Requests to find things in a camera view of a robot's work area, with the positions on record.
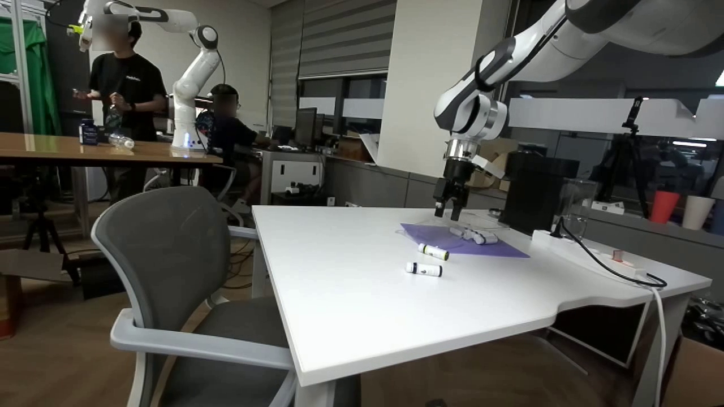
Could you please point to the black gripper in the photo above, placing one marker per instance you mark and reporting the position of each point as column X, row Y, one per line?
column 455, row 173

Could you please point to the small white black-capped bottle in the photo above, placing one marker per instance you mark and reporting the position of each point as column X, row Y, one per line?
column 433, row 251
column 424, row 271

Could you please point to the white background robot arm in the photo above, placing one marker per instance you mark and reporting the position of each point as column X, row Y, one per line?
column 188, row 83

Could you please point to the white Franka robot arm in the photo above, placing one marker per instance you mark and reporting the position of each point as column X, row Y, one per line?
column 572, row 37

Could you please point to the clear plastic bowl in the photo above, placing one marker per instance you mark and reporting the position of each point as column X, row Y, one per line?
column 476, row 237

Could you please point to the small white bottle in bowl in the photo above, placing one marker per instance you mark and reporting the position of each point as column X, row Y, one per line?
column 476, row 237

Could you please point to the purple mat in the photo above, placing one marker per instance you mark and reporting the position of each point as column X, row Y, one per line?
column 464, row 248

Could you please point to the black box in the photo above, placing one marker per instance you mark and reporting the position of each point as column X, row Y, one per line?
column 537, row 194

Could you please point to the grey drawer cabinet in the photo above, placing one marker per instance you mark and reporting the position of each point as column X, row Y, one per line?
column 293, row 175

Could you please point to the grey window blinds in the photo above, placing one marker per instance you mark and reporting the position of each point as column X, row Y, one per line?
column 330, row 37

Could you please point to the red cup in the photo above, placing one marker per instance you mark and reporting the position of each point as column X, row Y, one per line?
column 663, row 207

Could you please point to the seated person in black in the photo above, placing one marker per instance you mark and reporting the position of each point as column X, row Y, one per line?
column 226, row 137

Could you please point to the white cup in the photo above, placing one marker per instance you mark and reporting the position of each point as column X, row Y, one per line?
column 697, row 214

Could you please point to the grey office chair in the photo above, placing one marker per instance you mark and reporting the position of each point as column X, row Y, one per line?
column 173, row 264

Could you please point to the cardboard box stack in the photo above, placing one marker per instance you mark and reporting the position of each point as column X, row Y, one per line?
column 697, row 373

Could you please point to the standing person in black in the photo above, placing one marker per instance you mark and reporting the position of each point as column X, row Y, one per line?
column 125, row 92

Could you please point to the brown wooden desk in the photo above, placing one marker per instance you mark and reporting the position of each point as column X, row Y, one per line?
column 97, row 151

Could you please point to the small black tripod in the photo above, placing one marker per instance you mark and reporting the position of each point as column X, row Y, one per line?
column 43, row 229

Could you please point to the green cloth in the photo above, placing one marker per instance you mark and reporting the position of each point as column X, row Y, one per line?
column 30, row 75

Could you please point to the black camera tripod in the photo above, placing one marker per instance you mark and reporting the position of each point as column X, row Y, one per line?
column 622, row 151

